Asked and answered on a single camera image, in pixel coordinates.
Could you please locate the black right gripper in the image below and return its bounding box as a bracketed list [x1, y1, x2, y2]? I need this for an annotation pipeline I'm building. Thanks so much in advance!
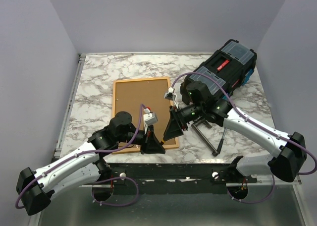
[163, 103, 204, 141]

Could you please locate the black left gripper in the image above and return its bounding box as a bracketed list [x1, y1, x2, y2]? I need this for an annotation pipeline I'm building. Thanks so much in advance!
[117, 124, 166, 155]

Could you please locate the orange wooden picture frame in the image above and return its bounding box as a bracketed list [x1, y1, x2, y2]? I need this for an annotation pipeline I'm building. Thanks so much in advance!
[111, 77, 179, 154]

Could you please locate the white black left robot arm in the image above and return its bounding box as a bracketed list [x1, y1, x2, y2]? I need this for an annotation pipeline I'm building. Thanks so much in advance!
[15, 108, 165, 216]

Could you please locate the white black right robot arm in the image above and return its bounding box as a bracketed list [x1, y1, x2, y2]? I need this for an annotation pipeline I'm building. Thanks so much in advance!
[163, 81, 307, 182]

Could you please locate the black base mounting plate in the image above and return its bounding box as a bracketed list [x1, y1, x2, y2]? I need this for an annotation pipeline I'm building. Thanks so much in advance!
[97, 163, 256, 195]

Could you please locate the grey metal clamp tool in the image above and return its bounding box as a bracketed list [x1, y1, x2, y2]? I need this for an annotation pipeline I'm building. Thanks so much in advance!
[191, 118, 227, 157]

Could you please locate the black plastic toolbox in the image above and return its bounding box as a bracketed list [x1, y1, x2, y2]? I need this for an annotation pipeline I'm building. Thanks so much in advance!
[180, 39, 257, 105]

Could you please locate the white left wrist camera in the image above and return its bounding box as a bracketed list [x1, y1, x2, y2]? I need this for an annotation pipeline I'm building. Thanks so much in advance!
[143, 108, 158, 131]

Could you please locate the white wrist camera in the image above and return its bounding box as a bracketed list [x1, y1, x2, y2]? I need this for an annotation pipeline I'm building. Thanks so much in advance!
[143, 108, 158, 131]
[164, 87, 178, 108]

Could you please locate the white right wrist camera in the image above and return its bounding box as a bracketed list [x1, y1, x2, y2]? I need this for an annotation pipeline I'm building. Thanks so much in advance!
[164, 87, 178, 108]

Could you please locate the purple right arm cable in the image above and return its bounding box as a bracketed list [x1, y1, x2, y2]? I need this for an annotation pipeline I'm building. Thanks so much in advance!
[172, 72, 317, 204]

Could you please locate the aluminium extrusion rail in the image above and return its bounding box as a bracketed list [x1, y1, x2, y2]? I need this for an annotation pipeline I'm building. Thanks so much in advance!
[256, 175, 302, 185]

